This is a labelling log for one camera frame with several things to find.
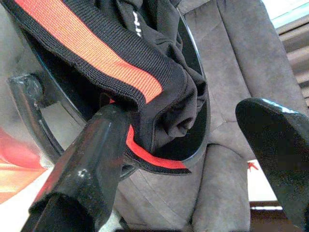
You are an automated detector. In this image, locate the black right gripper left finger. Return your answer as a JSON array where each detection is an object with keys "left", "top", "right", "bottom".
[{"left": 21, "top": 93, "right": 132, "bottom": 232}]

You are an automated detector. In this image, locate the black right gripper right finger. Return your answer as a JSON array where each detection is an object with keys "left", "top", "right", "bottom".
[{"left": 235, "top": 97, "right": 309, "bottom": 232}]

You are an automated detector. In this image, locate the black garment red stripe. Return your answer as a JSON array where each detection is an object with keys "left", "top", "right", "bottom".
[{"left": 2, "top": 0, "right": 208, "bottom": 175}]

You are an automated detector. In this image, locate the black bucket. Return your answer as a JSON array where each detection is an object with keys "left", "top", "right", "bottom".
[{"left": 7, "top": 7, "right": 211, "bottom": 179}]

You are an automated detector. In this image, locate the dark brown sofa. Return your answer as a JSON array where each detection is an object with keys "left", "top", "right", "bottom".
[{"left": 0, "top": 0, "right": 309, "bottom": 232}]

